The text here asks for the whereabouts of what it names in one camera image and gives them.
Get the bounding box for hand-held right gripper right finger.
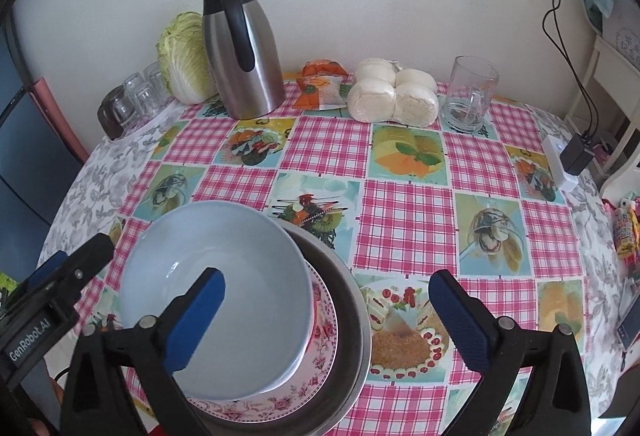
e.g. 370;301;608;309
428;269;593;436

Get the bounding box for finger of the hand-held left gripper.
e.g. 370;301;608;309
49;232;116;306
19;250;69;293

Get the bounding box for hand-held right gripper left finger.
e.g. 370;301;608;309
60;267;227;436

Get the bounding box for white round bowl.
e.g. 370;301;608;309
120;201;316;402

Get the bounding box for floral oval plate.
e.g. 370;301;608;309
187;261;340;427

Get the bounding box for green box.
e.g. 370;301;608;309
0;273;23;303

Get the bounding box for pink checked tablecloth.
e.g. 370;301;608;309
92;78;588;436

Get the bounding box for dark blue panel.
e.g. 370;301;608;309
0;11;88;237

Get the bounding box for pink board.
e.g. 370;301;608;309
32;78;92;163

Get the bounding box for black phone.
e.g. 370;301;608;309
616;288;640;353

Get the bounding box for white power strip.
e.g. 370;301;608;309
541;135;578;192

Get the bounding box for colourful candy packet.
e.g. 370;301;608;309
612;198;640;263

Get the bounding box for black charger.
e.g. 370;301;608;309
560;133;598;176

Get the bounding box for white plastic chair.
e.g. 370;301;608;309
600;155;640;203

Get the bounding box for clear glass mug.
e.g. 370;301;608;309
440;56;500;134

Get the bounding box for napa cabbage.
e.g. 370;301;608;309
156;12;218;105

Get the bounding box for packaged white steamed buns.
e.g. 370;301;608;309
347;57;440;127

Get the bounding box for steel thermos jug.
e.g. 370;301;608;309
198;0;287;120

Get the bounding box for orange snack packet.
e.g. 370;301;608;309
300;59;349;80
294;75;348;110

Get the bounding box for cream wooden chair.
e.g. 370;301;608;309
565;33;640;178

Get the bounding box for black cable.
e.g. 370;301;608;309
552;0;602;137
543;0;601;137

